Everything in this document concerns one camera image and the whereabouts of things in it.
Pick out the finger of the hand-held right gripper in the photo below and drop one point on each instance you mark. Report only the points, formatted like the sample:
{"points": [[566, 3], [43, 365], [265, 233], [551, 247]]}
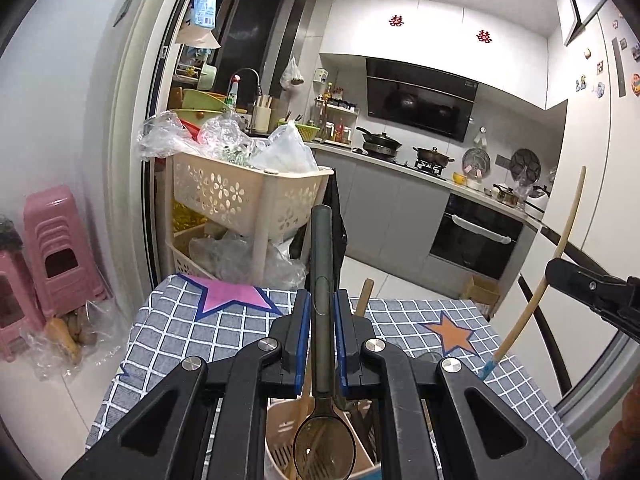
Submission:
{"points": [[600, 295]]}

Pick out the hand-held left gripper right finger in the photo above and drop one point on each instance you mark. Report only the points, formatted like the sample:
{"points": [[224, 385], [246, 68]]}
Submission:
{"points": [[341, 340]]}

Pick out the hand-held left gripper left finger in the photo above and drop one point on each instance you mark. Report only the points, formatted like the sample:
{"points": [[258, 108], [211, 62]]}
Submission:
{"points": [[303, 340]]}

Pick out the blue wooden chopstick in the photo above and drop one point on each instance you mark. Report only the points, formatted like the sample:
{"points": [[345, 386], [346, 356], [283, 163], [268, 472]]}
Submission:
{"points": [[530, 305]]}

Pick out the beige utensil holder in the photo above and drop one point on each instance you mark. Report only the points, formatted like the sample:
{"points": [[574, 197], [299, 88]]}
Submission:
{"points": [[280, 440]]}

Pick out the person's right forearm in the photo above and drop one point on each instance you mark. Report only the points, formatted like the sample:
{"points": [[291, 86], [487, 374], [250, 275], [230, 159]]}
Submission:
{"points": [[622, 435]]}

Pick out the cardboard box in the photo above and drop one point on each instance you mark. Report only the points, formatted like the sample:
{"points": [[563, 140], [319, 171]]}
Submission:
{"points": [[481, 295]]}

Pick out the grey checked star tablecloth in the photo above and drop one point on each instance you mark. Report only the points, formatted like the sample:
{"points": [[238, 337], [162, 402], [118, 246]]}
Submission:
{"points": [[175, 340]]}

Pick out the white refrigerator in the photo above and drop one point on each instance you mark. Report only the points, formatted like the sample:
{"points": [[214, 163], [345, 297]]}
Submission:
{"points": [[600, 160]]}

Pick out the black built-in oven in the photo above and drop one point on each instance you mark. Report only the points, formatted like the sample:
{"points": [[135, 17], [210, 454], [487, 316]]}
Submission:
{"points": [[475, 240]]}

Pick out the grey kitchen counter cabinet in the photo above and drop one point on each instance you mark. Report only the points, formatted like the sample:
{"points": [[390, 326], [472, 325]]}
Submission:
{"points": [[390, 210]]}

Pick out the dark round rack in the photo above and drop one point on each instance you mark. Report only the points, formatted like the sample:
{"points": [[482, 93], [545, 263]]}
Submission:
{"points": [[525, 164]]}

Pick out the beige floral storage cart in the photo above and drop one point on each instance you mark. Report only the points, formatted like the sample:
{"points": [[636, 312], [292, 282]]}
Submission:
{"points": [[210, 190]]}

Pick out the round rack with pink clips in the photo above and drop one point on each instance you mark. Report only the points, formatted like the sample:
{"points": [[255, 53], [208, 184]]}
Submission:
{"points": [[476, 162]]}

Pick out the yellow bowl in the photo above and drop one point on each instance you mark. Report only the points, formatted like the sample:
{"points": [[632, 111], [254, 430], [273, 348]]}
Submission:
{"points": [[460, 179]]}

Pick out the white plastic bag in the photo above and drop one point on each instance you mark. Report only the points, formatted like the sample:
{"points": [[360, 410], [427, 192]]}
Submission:
{"points": [[287, 152]]}

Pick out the black wok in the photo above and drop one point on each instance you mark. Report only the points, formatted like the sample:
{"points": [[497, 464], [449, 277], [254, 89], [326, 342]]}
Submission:
{"points": [[381, 141]]}

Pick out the lidded cooking pot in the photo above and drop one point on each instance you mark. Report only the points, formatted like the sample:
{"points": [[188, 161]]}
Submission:
{"points": [[432, 155]]}

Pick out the green strainer basket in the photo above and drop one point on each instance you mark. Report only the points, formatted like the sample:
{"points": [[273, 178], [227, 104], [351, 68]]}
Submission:
{"points": [[302, 131]]}

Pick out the group of fridge magnets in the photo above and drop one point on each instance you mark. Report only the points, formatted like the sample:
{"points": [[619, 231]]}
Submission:
{"points": [[636, 84]]}

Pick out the crumpled clear plastic bag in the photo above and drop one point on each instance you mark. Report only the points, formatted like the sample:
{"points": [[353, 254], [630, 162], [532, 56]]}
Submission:
{"points": [[225, 137], [165, 135]]}

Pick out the white cutlery caddy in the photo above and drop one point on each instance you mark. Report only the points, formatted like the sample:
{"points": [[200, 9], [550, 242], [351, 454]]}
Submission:
{"points": [[262, 117]]}

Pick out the bag of vegetables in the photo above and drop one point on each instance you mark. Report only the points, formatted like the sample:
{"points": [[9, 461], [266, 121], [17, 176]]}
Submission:
{"points": [[70, 340]]}

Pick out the black range hood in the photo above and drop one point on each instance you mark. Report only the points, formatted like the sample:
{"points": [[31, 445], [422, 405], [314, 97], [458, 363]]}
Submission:
{"points": [[420, 100]]}

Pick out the white spray bottle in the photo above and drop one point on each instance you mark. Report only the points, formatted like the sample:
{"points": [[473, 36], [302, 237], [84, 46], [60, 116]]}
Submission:
{"points": [[233, 95]]}

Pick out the green plastic basin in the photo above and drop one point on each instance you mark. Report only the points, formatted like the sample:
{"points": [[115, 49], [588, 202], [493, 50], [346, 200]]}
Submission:
{"points": [[205, 100]]}

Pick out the pink plastic stool stack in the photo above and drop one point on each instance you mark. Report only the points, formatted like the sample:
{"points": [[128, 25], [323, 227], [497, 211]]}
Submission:
{"points": [[60, 240]]}

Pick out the hanging clear bag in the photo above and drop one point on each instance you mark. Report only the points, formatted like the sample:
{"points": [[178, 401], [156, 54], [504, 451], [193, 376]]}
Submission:
{"points": [[291, 76]]}

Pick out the kitchen faucet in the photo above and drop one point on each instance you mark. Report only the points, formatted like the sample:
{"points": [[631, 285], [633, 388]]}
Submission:
{"points": [[250, 77]]}

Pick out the red paper decal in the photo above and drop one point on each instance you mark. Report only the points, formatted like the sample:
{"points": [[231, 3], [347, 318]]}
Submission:
{"points": [[396, 21], [483, 36]]}

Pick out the dark item on stool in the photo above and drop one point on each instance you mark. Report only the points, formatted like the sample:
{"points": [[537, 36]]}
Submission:
{"points": [[9, 237]]}

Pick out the hanging blue packet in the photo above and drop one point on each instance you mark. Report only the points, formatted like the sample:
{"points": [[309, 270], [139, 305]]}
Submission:
{"points": [[204, 2]]}

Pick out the white wall cabinet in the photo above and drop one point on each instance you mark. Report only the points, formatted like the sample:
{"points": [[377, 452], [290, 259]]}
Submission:
{"points": [[440, 35]]}

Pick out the sliding door frame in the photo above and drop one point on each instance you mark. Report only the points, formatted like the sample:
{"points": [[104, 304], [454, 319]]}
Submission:
{"points": [[150, 60]]}

